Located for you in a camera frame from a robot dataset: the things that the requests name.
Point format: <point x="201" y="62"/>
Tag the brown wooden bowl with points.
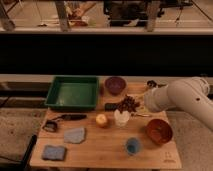
<point x="159" y="131"/>

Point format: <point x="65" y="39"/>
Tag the white paper cup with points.
<point x="121" y="118"/>

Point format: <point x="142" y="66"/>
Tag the blue cup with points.
<point x="132" y="146"/>

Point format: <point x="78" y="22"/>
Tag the blue sponge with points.
<point x="54" y="153"/>

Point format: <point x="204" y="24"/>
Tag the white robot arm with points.
<point x="189" y="95"/>

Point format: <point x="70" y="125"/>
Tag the black handled knife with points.
<point x="70" y="117"/>

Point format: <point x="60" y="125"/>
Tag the purple bowl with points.
<point x="115" y="85"/>

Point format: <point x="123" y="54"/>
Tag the small dark metal object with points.
<point x="151" y="84"/>

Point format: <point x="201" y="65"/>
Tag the dark red grape bunch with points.
<point x="128" y="104"/>

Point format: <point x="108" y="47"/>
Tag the grey cloth piece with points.
<point x="75" y="135"/>

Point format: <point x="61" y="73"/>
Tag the metal spoon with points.
<point x="141" y="115"/>

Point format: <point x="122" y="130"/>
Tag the wooden board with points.
<point x="105" y="147"/>

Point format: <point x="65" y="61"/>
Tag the yellow apple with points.
<point x="101" y="120"/>

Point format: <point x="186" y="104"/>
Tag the dark green block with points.
<point x="110" y="106"/>

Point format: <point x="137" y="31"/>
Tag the green plastic tray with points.
<point x="73" y="93"/>

